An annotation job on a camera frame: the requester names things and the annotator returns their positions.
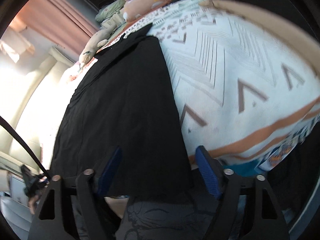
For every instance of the black jacket yellow logo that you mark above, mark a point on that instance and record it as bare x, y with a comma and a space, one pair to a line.
125, 100

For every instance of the person left hand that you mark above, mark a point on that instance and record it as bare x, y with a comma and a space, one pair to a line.
33, 202

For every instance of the patterned white bedspread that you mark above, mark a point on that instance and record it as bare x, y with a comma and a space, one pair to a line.
241, 92

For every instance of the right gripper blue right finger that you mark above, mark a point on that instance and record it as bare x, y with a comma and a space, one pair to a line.
210, 170

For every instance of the folded beige garment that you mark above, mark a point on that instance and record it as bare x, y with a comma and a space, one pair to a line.
294, 36

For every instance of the left pink curtain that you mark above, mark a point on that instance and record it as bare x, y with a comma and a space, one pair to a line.
67, 23

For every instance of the grey patterned trouser knee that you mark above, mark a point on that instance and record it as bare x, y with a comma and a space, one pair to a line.
185, 217

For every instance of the cream padded headboard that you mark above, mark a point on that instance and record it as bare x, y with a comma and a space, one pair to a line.
33, 103

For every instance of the beige plush animal toy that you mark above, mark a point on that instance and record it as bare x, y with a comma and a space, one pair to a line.
98, 40

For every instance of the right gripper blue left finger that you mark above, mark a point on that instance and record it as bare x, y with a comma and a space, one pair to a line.
107, 170

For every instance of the green floral pillow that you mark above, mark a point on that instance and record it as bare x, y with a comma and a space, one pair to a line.
107, 12

